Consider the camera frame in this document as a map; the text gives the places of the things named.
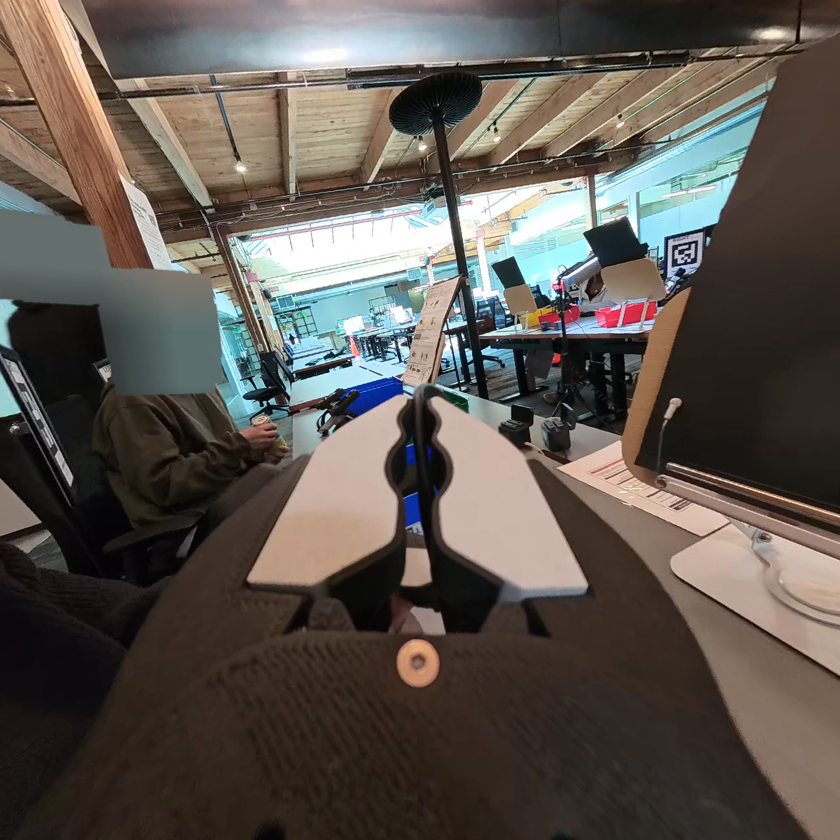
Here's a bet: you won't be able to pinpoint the printed paper sheets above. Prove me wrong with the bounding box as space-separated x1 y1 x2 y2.
557 441 731 538

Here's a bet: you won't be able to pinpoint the black cable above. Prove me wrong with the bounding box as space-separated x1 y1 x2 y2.
413 386 437 555

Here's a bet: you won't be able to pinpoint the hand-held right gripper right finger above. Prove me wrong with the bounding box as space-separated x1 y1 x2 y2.
431 394 589 602

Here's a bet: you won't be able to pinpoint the black white marker card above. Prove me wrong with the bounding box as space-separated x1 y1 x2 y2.
662 226 711 280

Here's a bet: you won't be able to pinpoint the black office chair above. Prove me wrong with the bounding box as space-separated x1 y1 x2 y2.
0 413 199 581

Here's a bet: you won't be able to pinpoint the person's left forearm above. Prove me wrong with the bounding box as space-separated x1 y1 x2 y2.
0 544 173 840

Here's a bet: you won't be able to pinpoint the blue bin with sticker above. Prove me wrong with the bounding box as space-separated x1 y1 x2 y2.
343 376 442 534

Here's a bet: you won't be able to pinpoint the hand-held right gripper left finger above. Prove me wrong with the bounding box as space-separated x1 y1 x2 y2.
247 401 408 595

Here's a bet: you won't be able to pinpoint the brown cardboard board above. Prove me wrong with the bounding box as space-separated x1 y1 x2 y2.
401 275 464 389

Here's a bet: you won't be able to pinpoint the black metal pole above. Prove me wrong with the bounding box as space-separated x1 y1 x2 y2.
389 71 490 400

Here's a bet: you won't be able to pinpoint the black framed floor sign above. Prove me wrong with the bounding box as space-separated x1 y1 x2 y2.
0 343 74 494

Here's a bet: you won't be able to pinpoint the red bin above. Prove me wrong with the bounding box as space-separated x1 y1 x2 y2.
594 298 658 330

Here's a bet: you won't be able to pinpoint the thick wooden post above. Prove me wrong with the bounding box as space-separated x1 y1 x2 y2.
0 0 153 271

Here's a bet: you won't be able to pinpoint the black handled tool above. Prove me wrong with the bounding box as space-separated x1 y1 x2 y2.
314 389 363 438

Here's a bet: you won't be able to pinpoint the white paper notice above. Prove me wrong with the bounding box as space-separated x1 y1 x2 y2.
120 176 173 271

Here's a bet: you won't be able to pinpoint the white stand base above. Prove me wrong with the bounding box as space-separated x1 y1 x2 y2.
668 521 840 678

